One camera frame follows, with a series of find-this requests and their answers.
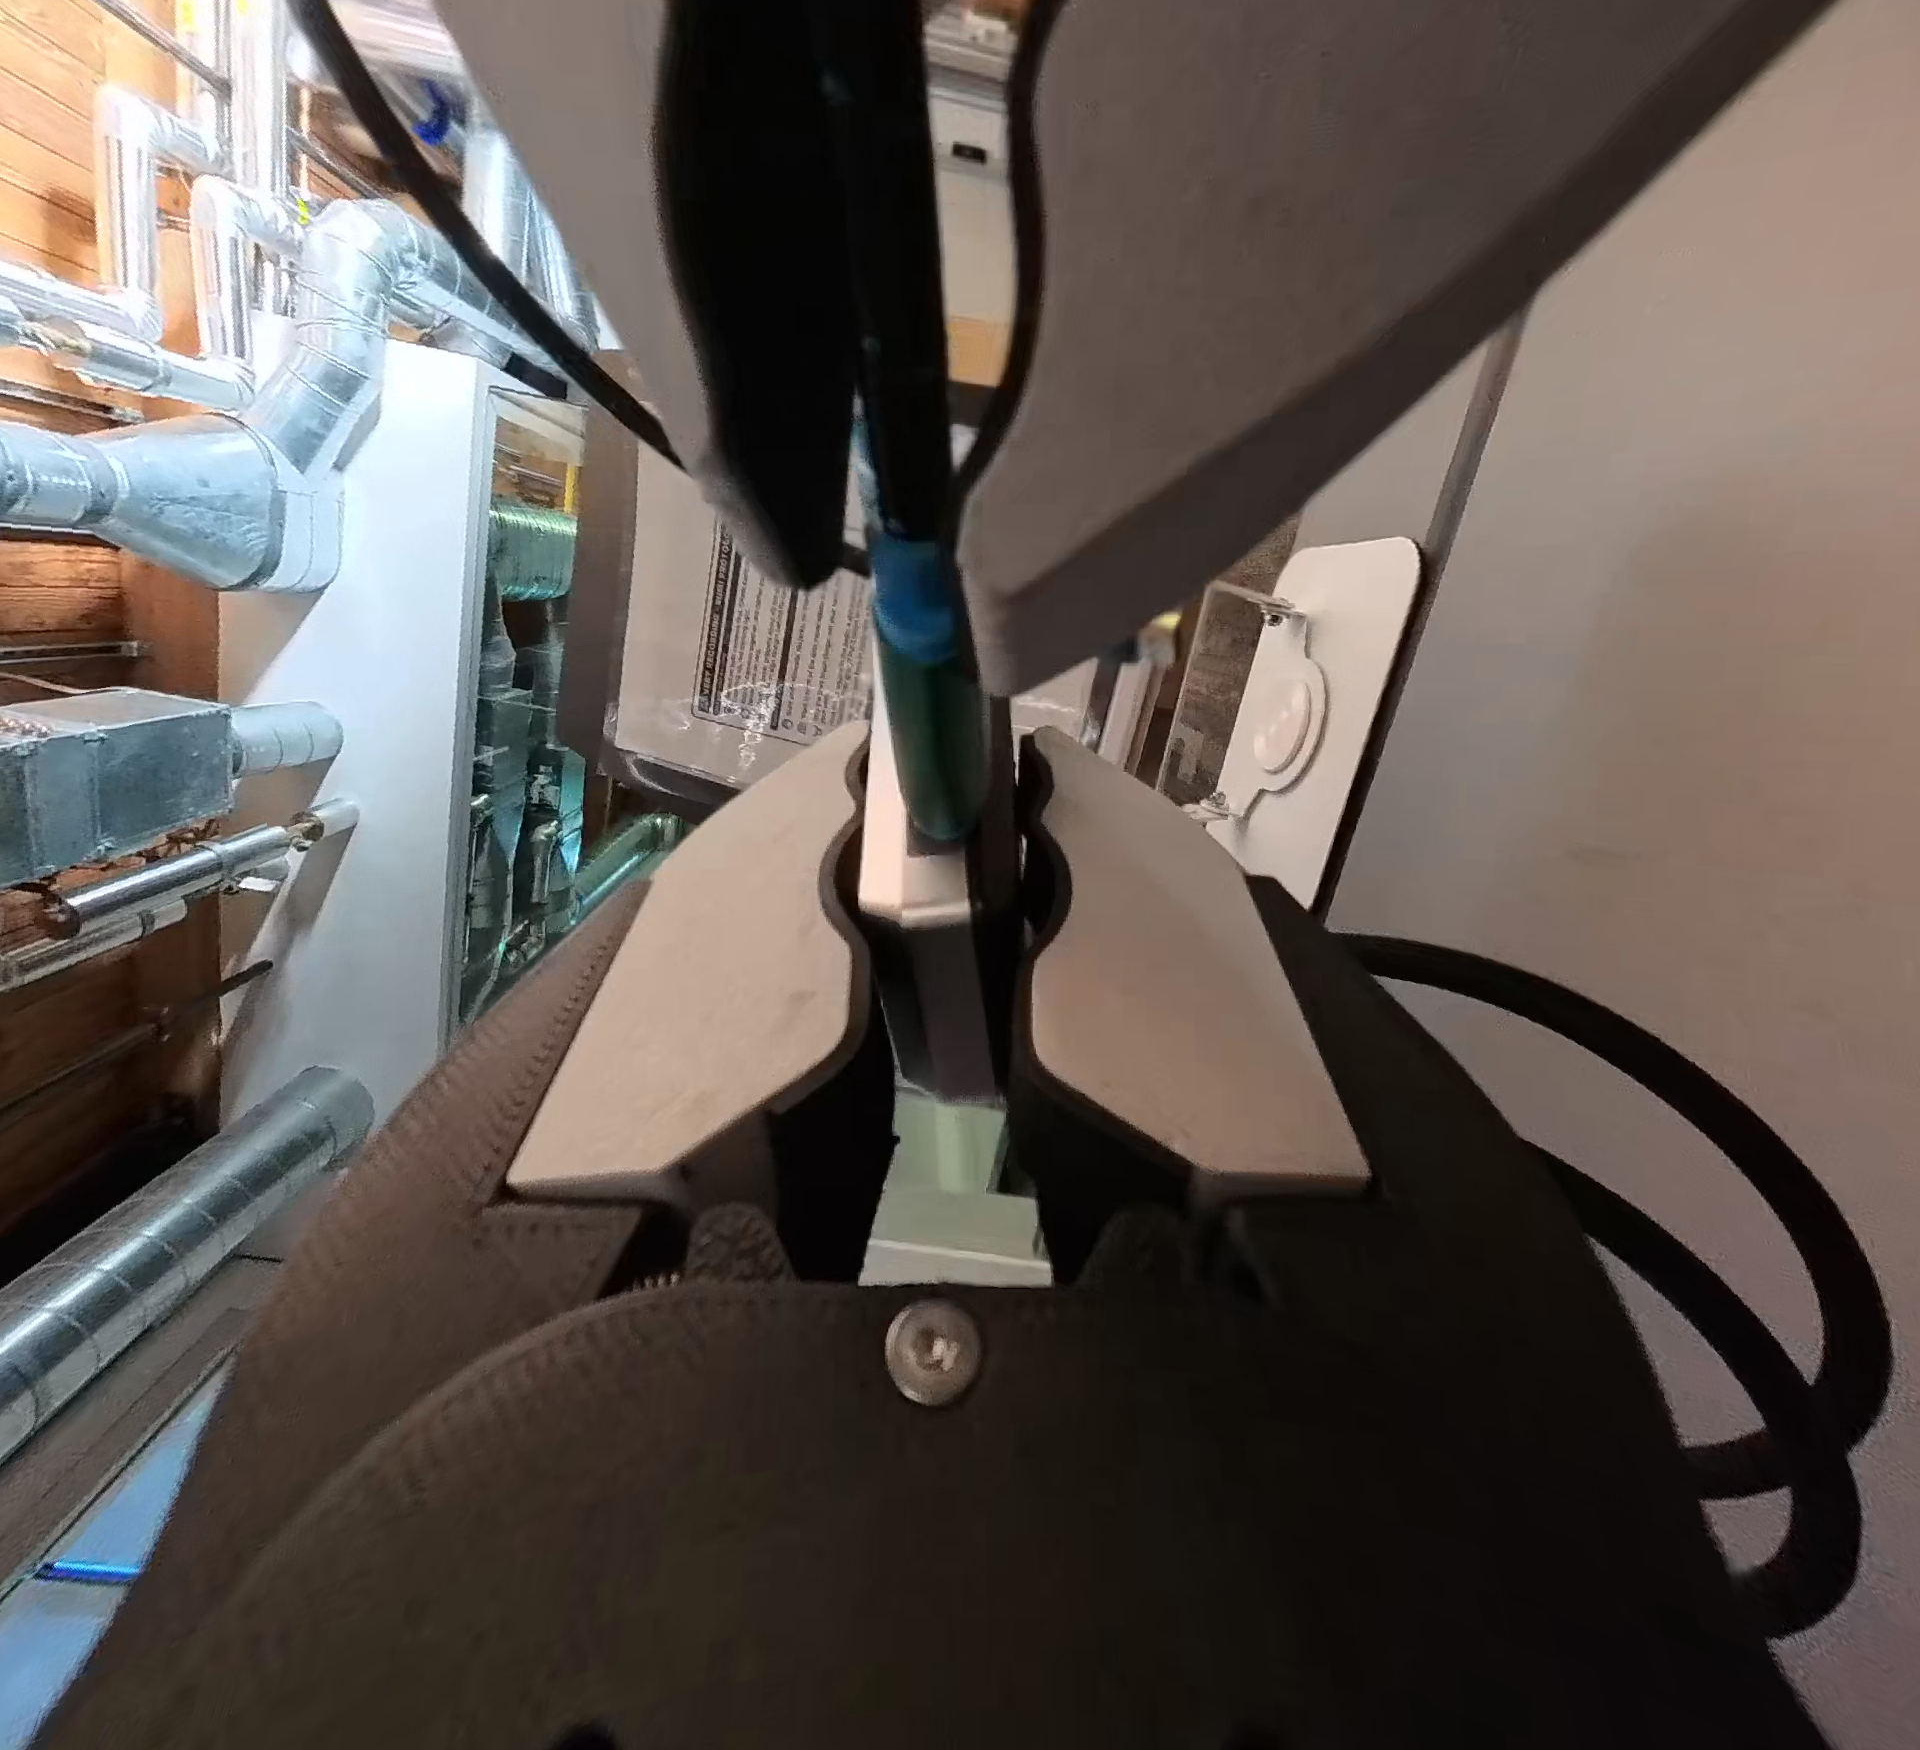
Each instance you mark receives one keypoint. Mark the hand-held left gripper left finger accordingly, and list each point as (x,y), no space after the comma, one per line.
(690,1001)

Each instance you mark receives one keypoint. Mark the silver hdmi adapter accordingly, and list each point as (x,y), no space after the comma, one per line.
(937,969)

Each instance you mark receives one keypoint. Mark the metal duct box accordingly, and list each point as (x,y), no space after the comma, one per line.
(120,774)

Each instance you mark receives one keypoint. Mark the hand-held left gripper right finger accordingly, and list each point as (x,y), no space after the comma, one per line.
(1183,1014)

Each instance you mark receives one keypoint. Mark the silver ventilation ducts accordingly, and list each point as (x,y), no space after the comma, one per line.
(223,490)

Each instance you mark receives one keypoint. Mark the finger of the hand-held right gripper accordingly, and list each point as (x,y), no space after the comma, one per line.
(568,55)
(1350,129)

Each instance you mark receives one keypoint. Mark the instruction sign on stand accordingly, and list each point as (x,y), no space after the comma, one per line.
(1350,670)

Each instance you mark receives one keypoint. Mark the silver duct pipe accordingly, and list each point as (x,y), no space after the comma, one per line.
(179,1240)

